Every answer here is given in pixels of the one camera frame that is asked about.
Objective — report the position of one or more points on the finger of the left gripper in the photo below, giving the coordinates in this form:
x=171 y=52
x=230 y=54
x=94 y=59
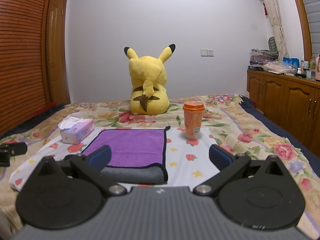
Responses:
x=11 y=150

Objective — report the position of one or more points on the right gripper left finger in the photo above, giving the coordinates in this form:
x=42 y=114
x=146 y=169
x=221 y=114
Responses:
x=89 y=168

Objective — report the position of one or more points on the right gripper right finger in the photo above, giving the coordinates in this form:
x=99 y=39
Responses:
x=231 y=168

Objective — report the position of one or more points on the purple and grey towel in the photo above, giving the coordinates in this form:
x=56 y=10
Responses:
x=137 y=155

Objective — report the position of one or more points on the wooden room door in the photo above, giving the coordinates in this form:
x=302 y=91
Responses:
x=55 y=52

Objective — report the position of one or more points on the pink tissue pack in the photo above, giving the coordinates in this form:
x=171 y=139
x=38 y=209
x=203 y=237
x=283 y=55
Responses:
x=74 y=130

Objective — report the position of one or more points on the floral bed blanket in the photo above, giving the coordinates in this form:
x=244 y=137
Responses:
x=223 y=116

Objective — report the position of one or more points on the orange lidded cup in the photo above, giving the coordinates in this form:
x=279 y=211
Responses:
x=193 y=113

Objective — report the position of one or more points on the dark blue bed sheet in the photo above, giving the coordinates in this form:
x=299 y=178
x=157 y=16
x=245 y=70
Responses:
x=248 y=106

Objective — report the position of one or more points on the yellow Pikachu plush toy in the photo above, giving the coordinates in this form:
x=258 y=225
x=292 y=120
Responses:
x=148 y=78

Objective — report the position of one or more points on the wooden sideboard cabinet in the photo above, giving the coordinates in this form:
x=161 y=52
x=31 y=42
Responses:
x=290 y=102

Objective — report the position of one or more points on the stack of folded fabrics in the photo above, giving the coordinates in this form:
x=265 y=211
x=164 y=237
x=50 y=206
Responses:
x=260 y=57

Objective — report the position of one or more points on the blue box on cabinet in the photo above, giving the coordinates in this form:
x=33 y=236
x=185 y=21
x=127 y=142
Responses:
x=291 y=62

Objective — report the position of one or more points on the green fan on cabinet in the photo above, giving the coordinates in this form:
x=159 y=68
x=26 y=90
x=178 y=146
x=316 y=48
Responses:
x=272 y=45

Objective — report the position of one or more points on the pink bottle on cabinet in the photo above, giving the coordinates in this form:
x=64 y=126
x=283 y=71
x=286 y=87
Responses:
x=317 y=69

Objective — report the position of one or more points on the wooden slatted wardrobe door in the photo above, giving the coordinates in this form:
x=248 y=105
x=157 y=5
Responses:
x=24 y=82

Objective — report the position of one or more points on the beige patterned curtain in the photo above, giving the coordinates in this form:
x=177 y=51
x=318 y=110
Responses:
x=274 y=15

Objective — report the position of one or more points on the white wall switch plate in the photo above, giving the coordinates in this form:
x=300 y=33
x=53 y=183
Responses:
x=207 y=52

